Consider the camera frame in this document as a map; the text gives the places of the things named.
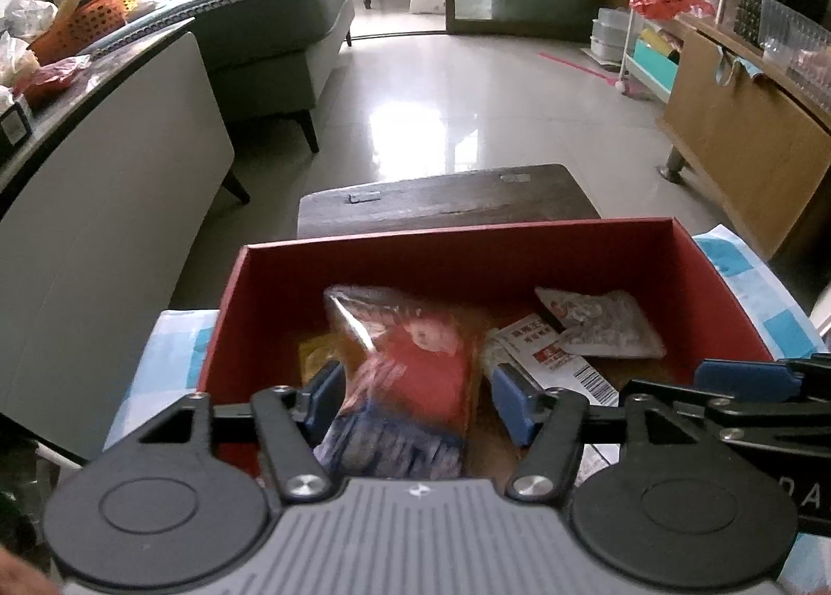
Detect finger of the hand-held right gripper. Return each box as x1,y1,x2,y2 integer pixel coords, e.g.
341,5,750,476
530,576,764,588
693,352,831,404
622,378,831,448

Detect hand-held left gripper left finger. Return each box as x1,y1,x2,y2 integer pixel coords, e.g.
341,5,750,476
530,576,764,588
104,360,348,501

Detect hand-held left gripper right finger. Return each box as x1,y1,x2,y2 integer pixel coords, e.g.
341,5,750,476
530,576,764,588
491,361,747,501

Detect yellow snack packet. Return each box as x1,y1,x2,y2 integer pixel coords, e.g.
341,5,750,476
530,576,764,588
299,335,339,385

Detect white red-striped snack packet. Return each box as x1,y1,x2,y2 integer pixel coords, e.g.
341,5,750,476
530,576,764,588
484,312,621,407

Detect red and blue snack packet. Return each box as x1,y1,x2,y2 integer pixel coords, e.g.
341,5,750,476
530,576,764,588
313,284,485,480

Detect silver snack packet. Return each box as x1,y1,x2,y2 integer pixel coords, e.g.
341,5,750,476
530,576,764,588
533,286,668,361

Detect red cardboard box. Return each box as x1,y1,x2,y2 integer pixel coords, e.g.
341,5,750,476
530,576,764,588
195,217,776,485

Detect blue checked tablecloth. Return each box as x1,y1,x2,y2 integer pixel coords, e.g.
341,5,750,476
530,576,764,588
104,223,831,595

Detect dark wooden table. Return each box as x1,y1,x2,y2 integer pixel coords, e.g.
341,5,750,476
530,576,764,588
297,164,601,240

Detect wooden cabinet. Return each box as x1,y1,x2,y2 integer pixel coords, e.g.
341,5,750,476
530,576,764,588
657,14,831,261

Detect light grey upholstered chair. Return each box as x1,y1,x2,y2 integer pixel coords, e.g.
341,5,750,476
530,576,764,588
0,31,253,462

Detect teal storage box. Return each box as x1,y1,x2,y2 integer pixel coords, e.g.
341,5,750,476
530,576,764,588
633,27,682,102

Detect pink floor tape strip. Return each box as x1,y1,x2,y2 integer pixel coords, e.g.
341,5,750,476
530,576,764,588
538,51,618,84

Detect clear plastic baskets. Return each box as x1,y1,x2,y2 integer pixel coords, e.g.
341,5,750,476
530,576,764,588
756,0,831,110

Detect grey-green sofa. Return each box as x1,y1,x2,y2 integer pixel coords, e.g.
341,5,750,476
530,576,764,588
149,0,357,154

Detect white plastic storage boxes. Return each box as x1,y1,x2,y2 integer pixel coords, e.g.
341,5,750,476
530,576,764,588
589,7,634,60

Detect red plastic bag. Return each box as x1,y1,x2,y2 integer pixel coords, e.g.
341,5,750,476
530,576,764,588
629,0,702,21

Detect dark carton with white label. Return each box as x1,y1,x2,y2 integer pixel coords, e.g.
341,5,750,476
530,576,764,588
0,95,33,149

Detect red flat packet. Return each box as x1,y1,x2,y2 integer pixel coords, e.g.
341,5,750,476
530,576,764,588
13,55,92,109

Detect orange plastic basket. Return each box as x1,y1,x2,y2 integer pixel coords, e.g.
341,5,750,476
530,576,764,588
29,0,131,67

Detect clear plastic bag of goods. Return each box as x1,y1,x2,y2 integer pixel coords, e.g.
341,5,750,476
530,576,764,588
0,33,40,90

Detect white plastic bag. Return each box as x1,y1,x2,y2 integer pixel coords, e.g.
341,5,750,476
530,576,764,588
3,0,59,37

